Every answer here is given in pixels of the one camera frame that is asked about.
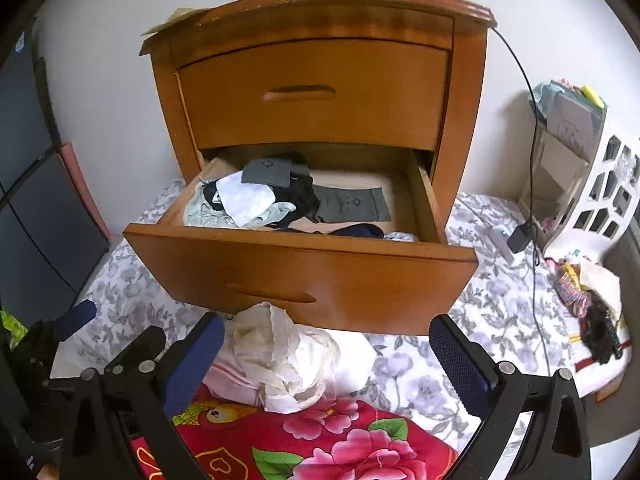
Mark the beige cloth on nightstand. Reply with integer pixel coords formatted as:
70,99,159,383
139,7,211,51

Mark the grey floral bedsheet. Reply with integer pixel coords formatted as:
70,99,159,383
75,180,626,456

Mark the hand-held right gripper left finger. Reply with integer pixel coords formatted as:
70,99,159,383
60,312,226,480

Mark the wooden drawer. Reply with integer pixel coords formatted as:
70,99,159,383
175,37,453,153
123,142,479,336

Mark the red floral blanket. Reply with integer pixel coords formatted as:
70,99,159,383
127,385,461,480

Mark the light green underwear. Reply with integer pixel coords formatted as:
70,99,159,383
182,180,296,231

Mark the grey notebook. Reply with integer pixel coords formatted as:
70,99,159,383
547,91,603,161

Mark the white lattice desk rack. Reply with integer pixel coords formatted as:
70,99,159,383
517,120,640,261

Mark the wooden nightstand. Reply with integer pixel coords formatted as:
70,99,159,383
139,0,498,241

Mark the white power strip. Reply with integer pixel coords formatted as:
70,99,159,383
487,227,518,263

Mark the black charger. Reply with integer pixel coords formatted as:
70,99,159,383
507,222,536,255

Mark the closed wooden drawer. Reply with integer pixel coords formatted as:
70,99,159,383
175,37,453,153

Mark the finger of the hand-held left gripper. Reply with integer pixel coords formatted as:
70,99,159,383
50,299,98,343
102,325,168,376

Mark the dark blue cabinet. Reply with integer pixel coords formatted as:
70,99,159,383
0,22,111,331

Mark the teal plastic bag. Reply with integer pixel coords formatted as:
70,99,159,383
530,82,558,116

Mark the white black-trimmed underwear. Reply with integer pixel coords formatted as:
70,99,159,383
215,172,276,228

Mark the black cable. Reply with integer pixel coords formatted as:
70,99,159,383
305,0,558,378

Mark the beige cloth bag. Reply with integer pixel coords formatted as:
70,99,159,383
575,260,623,321

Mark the colourful patterned pouch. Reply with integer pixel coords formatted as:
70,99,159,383
555,262,593,318

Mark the flat grey sock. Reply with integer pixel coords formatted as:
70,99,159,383
312,186,392,223

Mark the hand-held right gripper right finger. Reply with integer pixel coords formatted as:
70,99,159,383
429,313,593,480

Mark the green printed packet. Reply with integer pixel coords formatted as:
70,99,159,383
0,307,28,348

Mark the pink underwear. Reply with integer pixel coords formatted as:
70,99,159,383
202,355,271,401

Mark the cream underwear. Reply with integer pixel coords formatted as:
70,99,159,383
227,301,343,413

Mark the reddish brown board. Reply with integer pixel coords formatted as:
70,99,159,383
60,142,111,241

